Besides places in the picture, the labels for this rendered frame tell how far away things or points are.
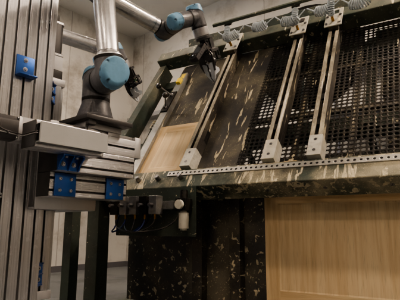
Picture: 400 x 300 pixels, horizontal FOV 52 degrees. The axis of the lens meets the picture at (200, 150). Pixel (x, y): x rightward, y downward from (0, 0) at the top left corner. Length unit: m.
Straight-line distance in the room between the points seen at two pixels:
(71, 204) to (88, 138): 0.35
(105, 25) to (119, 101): 5.37
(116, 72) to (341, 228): 1.19
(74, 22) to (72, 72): 0.81
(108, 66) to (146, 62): 5.58
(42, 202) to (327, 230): 1.23
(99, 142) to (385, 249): 1.26
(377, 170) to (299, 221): 0.49
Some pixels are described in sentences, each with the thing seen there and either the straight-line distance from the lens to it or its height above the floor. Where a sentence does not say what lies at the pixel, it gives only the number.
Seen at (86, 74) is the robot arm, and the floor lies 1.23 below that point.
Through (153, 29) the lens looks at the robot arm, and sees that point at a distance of 2.02.
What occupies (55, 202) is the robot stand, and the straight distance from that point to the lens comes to 1.71.
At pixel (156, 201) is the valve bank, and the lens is 2.00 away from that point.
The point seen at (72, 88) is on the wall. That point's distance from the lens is 6.57.
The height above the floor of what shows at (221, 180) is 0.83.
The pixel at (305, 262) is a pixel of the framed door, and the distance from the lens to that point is 2.04.
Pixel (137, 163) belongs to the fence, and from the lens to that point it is 2.39.
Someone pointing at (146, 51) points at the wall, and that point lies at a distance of 7.26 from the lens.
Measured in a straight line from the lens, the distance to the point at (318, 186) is 1.80.
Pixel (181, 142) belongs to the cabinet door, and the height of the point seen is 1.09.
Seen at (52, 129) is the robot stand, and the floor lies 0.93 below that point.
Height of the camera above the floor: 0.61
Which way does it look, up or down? 11 degrees up
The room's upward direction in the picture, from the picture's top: straight up
